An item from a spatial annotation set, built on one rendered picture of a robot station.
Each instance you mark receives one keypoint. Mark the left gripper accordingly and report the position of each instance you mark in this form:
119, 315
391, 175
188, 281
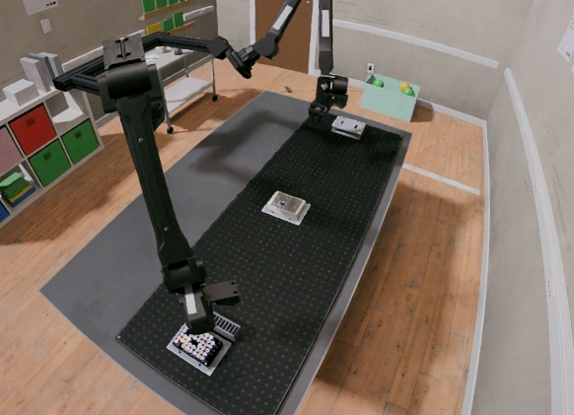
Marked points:
316, 103

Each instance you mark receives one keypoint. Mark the black vial rack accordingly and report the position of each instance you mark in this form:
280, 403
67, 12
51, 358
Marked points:
211, 357

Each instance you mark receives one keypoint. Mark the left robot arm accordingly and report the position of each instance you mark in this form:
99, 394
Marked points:
266, 46

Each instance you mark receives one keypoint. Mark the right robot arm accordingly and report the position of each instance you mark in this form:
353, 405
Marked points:
179, 268

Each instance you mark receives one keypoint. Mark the white rectangular tube rack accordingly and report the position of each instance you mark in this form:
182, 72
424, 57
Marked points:
289, 210

